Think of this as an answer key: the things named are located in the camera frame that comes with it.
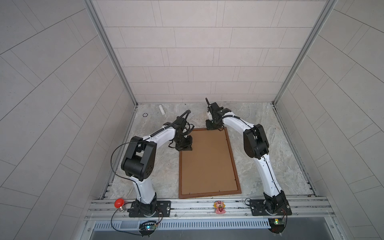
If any brown wooden picture frame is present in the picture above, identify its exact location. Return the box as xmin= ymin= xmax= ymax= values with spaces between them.
xmin=178 ymin=127 xmax=243 ymax=199

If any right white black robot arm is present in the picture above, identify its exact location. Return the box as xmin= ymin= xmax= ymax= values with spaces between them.
xmin=206 ymin=102 xmax=292 ymax=216

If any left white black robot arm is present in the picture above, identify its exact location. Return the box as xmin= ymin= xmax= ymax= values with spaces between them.
xmin=121 ymin=111 xmax=194 ymax=216

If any white cylinder tube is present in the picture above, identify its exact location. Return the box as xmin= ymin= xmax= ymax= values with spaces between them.
xmin=159 ymin=105 xmax=166 ymax=115

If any pink toy figure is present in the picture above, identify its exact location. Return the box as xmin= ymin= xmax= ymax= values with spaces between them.
xmin=214 ymin=201 xmax=226 ymax=215

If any red emergency stop button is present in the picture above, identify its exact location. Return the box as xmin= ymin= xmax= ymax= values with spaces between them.
xmin=114 ymin=198 xmax=125 ymax=212

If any left green circuit board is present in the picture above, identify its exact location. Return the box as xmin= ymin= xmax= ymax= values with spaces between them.
xmin=139 ymin=221 xmax=158 ymax=236

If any green circuit board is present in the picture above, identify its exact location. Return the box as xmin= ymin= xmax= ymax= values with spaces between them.
xmin=269 ymin=219 xmax=287 ymax=234
xmin=139 ymin=221 xmax=158 ymax=236

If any right green circuit board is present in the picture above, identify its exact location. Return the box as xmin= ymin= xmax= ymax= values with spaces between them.
xmin=269 ymin=219 xmax=287 ymax=234

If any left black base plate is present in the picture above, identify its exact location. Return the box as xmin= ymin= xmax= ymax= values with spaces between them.
xmin=128 ymin=200 xmax=171 ymax=218

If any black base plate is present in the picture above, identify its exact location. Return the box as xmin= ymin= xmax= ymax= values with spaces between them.
xmin=128 ymin=200 xmax=171 ymax=218
xmin=248 ymin=200 xmax=292 ymax=217

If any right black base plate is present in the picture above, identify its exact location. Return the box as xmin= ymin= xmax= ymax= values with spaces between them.
xmin=248 ymin=200 xmax=292 ymax=217

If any white vented cable duct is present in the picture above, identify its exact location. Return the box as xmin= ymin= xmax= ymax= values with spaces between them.
xmin=94 ymin=219 xmax=271 ymax=231

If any aluminium front rail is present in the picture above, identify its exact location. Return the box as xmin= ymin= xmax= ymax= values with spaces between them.
xmin=85 ymin=196 xmax=335 ymax=221

